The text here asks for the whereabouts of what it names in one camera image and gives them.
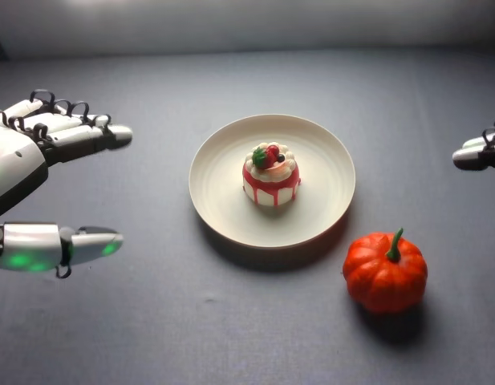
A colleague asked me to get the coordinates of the toy strawberry cream cake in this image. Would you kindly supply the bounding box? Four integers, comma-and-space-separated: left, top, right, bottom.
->
241, 141, 302, 208

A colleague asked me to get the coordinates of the round white plate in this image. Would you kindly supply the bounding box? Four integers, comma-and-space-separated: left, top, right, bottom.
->
189, 114, 357, 250

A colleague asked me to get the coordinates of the grey table cloth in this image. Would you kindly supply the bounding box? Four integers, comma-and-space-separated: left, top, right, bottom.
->
0, 47, 495, 385

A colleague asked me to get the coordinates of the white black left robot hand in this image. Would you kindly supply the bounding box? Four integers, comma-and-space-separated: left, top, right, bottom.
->
0, 88, 134, 280

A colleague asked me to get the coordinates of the orange toy pumpkin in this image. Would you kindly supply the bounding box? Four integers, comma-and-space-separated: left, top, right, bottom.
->
342, 227, 428, 315

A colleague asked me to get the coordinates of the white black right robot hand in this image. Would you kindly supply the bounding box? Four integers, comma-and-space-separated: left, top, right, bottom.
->
452, 118, 495, 172

